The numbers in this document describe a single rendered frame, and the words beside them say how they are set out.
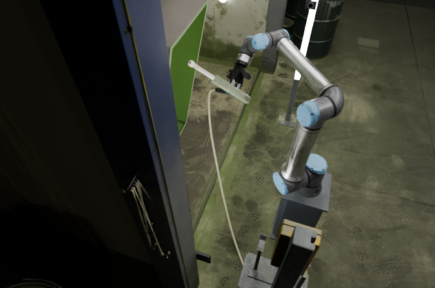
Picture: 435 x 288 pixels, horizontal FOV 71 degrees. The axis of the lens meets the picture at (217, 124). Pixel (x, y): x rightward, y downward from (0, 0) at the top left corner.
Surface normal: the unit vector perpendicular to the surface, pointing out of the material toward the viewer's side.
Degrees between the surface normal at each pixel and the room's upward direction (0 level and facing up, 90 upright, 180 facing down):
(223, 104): 0
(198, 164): 0
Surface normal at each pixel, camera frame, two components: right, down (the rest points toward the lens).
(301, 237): 0.00, -0.70
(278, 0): -0.33, 0.68
